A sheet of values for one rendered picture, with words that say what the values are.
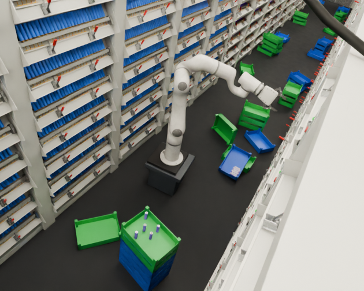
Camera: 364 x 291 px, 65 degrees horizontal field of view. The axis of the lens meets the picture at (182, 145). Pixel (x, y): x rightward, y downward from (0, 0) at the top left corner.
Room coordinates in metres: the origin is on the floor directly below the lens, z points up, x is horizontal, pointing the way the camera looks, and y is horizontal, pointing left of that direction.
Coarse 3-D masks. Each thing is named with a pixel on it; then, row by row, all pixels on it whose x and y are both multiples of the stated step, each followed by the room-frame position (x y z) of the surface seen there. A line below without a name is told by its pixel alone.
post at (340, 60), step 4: (348, 44) 1.20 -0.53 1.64; (344, 48) 1.20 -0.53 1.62; (344, 52) 1.20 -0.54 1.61; (340, 56) 1.20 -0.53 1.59; (344, 56) 1.19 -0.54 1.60; (336, 60) 1.23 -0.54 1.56; (340, 60) 1.19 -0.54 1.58; (336, 64) 1.20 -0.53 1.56; (340, 64) 1.19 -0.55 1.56; (320, 88) 1.20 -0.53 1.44; (316, 96) 1.20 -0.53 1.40; (312, 104) 1.20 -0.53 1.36; (300, 120) 1.26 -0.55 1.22; (296, 128) 1.20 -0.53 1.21; (284, 148) 1.21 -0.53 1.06; (280, 156) 1.20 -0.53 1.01; (268, 176) 1.20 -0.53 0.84; (256, 196) 1.21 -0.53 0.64; (244, 216) 1.20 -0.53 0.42; (232, 236) 1.23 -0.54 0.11; (228, 244) 1.20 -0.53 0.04
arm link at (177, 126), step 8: (176, 72) 1.66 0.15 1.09; (184, 72) 1.65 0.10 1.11; (176, 80) 1.58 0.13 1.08; (184, 80) 1.58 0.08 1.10; (176, 88) 1.56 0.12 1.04; (184, 88) 1.56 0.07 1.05; (176, 96) 1.62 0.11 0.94; (184, 96) 1.63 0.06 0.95; (176, 104) 1.62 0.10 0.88; (184, 104) 1.65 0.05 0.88; (176, 112) 1.62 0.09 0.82; (184, 112) 1.65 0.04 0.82; (176, 120) 1.60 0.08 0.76; (184, 120) 1.63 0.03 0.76; (176, 128) 1.58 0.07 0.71; (184, 128) 1.61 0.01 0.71; (176, 136) 1.58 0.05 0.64
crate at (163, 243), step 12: (132, 228) 0.92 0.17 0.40; (156, 228) 0.96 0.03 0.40; (132, 240) 0.83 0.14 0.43; (144, 240) 0.86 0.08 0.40; (156, 240) 0.88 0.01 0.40; (168, 240) 0.90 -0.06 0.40; (180, 240) 0.88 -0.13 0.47; (144, 252) 0.77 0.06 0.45; (156, 252) 0.81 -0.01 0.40; (168, 252) 0.80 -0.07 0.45; (156, 264) 0.73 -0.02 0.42
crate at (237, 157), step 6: (234, 144) 2.20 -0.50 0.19; (234, 150) 2.20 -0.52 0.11; (240, 150) 2.19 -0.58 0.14; (228, 156) 2.13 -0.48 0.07; (234, 156) 2.14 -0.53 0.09; (240, 156) 2.15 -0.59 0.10; (246, 156) 2.16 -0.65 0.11; (222, 162) 2.02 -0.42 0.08; (228, 162) 2.07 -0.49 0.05; (234, 162) 2.08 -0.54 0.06; (240, 162) 2.09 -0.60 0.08; (246, 162) 2.06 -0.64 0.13; (222, 168) 2.01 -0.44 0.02; (228, 168) 2.01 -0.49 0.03; (240, 168) 2.03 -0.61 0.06; (228, 174) 1.93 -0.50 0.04
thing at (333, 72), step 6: (330, 72) 1.19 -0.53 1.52; (336, 72) 1.19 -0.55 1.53; (330, 78) 1.19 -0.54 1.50; (324, 84) 1.13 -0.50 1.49; (330, 84) 1.13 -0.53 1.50; (324, 90) 1.03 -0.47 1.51; (330, 90) 1.03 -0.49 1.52; (318, 96) 1.01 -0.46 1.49; (324, 96) 1.01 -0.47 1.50; (318, 102) 0.96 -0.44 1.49; (318, 108) 0.92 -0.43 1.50; (312, 114) 0.87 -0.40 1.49; (312, 120) 0.83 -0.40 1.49; (306, 126) 0.77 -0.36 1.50; (300, 138) 0.72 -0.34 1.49; (294, 144) 0.64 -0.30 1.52
